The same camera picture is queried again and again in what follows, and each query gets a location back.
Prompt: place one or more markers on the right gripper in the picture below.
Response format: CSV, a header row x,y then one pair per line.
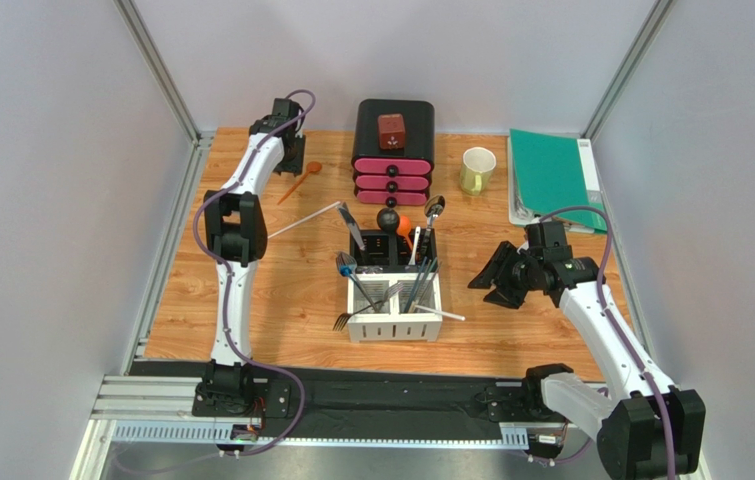
x,y
506,280

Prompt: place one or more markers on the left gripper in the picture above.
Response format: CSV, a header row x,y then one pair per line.
x,y
297,165

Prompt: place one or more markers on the teal chopstick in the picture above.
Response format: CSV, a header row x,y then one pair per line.
x,y
424,264

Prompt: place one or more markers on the dark blue chopstick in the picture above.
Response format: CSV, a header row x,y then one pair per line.
x,y
411,275

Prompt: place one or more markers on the white orange chopstick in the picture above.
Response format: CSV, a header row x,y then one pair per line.
x,y
305,219

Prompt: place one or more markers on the steel spoon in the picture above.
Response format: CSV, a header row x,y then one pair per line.
x,y
433,209

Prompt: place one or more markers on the black utensil caddy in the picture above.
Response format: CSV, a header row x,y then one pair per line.
x,y
387,253

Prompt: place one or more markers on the white slotted utensil caddy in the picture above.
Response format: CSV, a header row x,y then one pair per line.
x,y
390,325

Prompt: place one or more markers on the pale yellow mug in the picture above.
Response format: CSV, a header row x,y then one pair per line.
x,y
478,165

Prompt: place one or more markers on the steel fork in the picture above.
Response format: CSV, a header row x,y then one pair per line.
x,y
346,266

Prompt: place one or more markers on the small white plastic spoon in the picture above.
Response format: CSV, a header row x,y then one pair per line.
x,y
415,244

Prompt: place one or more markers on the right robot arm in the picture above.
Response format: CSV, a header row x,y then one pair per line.
x,y
644,426

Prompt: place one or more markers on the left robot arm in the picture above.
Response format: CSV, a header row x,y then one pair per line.
x,y
230,227

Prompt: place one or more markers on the silver metal chopstick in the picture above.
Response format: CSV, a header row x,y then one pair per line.
x,y
419,284

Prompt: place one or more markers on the white plastic chopstick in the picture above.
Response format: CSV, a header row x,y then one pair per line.
x,y
438,312

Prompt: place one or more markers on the brown cube box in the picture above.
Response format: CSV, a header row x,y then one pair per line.
x,y
391,131

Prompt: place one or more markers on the black pink drawer cabinet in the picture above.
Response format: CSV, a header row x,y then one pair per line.
x,y
394,178

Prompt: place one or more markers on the green folder binder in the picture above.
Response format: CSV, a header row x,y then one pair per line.
x,y
547,173

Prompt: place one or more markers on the black ladle spoon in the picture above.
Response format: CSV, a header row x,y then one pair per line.
x,y
388,220

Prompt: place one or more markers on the black plastic fork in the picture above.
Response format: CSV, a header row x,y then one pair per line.
x,y
343,318

